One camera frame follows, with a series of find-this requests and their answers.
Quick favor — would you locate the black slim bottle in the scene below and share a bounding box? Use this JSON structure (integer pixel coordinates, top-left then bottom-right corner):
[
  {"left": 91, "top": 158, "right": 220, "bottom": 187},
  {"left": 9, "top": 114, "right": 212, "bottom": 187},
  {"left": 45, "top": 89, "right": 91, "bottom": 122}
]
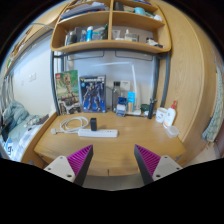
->
[{"left": 148, "top": 98, "right": 157, "bottom": 119}]

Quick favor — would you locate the black charger plug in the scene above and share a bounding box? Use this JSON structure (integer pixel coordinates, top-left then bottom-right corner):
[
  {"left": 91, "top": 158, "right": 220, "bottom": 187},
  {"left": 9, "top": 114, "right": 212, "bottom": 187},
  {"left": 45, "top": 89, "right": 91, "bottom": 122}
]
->
[{"left": 90, "top": 118, "right": 97, "bottom": 131}]

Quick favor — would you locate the clear plastic container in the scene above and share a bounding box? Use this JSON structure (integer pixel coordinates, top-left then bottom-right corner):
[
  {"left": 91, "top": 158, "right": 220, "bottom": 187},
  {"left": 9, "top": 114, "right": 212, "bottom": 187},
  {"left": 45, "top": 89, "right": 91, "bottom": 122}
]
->
[{"left": 166, "top": 126, "right": 179, "bottom": 138}]

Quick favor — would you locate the white desk lamp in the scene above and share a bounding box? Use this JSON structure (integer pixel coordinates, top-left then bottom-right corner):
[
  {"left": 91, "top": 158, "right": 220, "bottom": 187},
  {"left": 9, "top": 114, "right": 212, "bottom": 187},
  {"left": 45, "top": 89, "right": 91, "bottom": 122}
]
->
[{"left": 102, "top": 62, "right": 141, "bottom": 116}]

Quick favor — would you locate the wooden wall shelf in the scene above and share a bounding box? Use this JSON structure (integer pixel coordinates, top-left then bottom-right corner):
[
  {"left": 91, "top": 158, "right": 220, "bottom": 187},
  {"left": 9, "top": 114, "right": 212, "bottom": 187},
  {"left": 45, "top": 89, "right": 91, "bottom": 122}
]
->
[{"left": 50, "top": 0, "right": 171, "bottom": 54}]

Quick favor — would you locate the white lotion bottle red cap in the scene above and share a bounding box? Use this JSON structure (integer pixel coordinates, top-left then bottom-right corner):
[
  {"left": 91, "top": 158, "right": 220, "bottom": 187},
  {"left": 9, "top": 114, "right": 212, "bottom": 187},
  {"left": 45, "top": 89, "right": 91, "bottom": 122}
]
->
[{"left": 163, "top": 101, "right": 177, "bottom": 128}]

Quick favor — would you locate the wooden desk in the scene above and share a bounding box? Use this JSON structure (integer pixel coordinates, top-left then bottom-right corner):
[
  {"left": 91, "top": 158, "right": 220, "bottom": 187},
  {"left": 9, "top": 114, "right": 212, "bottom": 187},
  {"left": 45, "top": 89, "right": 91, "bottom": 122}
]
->
[{"left": 21, "top": 110, "right": 187, "bottom": 178}]

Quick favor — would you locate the dark green round case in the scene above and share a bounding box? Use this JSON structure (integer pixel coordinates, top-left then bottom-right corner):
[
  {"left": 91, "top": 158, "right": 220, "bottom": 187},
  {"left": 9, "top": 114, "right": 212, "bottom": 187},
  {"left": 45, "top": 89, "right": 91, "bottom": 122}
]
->
[{"left": 140, "top": 104, "right": 150, "bottom": 112}]

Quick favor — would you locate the light blue small box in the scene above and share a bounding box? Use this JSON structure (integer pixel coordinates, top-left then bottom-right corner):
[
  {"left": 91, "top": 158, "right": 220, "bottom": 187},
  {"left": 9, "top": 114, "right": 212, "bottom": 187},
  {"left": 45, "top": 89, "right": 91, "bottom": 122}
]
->
[{"left": 127, "top": 92, "right": 135, "bottom": 112}]

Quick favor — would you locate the dark glass bottle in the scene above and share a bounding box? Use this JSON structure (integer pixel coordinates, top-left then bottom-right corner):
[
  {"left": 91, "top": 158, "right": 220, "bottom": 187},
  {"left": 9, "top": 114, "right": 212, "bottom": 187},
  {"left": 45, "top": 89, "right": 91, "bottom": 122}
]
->
[{"left": 112, "top": 81, "right": 121, "bottom": 112}]

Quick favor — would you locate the blue white bottle on shelf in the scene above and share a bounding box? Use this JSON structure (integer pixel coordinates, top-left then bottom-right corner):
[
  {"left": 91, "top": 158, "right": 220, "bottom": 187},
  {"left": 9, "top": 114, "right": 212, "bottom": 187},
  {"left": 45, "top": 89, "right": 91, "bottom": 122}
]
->
[{"left": 86, "top": 26, "right": 93, "bottom": 42}]

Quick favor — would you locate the blue ink box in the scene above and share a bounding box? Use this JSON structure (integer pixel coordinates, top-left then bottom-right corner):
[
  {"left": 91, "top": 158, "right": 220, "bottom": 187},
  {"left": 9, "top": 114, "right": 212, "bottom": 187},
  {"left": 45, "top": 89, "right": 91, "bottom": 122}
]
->
[{"left": 116, "top": 97, "right": 127, "bottom": 117}]

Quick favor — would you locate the coiled white cable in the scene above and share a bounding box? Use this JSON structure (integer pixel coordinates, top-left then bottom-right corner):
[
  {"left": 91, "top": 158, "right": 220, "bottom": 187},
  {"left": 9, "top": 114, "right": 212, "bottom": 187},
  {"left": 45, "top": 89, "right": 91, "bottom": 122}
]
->
[{"left": 50, "top": 116, "right": 90, "bottom": 136}]

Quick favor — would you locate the green Groot Lego box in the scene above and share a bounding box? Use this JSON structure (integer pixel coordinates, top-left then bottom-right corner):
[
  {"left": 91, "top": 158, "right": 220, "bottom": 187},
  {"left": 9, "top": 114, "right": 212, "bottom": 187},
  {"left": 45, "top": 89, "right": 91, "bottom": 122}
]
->
[{"left": 55, "top": 70, "right": 81, "bottom": 115}]

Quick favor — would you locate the blue robot model box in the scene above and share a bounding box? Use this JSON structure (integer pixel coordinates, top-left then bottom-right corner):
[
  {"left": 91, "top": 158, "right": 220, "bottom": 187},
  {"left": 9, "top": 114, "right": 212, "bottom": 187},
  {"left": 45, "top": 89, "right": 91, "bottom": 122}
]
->
[{"left": 80, "top": 75, "right": 106, "bottom": 113}]

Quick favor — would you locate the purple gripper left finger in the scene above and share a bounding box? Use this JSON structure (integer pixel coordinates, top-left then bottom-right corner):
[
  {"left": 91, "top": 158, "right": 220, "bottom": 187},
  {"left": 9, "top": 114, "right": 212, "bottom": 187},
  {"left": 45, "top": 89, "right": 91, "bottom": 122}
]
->
[{"left": 45, "top": 145, "right": 93, "bottom": 186}]

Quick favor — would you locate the white power strip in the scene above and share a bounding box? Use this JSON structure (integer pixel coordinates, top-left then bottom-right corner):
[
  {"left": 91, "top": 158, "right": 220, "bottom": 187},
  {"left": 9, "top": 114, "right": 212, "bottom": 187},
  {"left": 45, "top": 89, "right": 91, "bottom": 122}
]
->
[{"left": 78, "top": 129, "right": 118, "bottom": 138}]

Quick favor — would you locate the bed with green bedding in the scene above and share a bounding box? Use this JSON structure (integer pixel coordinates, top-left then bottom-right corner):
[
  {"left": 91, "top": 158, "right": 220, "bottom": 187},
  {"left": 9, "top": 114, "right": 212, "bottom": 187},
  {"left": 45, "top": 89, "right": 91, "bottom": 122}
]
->
[{"left": 0, "top": 101, "right": 49, "bottom": 162}]

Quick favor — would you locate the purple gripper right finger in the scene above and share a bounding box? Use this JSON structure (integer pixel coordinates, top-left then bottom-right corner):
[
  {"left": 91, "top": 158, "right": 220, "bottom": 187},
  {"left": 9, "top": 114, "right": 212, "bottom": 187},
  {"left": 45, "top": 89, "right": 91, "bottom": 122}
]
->
[{"left": 134, "top": 145, "right": 182, "bottom": 185}]

